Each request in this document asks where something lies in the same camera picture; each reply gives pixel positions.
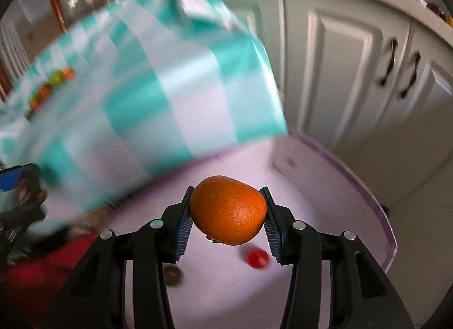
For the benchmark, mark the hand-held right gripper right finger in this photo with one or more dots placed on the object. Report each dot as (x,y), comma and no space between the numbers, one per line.
(272,238)

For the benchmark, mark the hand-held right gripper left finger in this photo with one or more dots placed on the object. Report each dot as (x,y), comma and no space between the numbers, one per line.
(184,231)

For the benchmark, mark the orange tangerine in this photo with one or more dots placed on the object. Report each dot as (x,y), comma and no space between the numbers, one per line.
(226,208)
(68,73)

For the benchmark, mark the white box with purple rim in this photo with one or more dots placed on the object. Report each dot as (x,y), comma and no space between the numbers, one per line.
(318,208)

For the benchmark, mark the red cherry tomato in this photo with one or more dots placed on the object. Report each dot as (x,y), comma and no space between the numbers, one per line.
(257,258)
(44,91)

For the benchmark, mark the dark water chestnut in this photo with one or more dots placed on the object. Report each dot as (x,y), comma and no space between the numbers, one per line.
(172,276)

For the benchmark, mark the red cloth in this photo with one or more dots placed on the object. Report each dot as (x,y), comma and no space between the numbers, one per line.
(35,286)

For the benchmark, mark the teal checkered tablecloth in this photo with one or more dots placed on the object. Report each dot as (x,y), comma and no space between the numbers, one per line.
(141,102)

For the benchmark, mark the white cabinet door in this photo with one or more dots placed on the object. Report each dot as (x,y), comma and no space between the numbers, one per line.
(269,24)
(424,130)
(336,67)

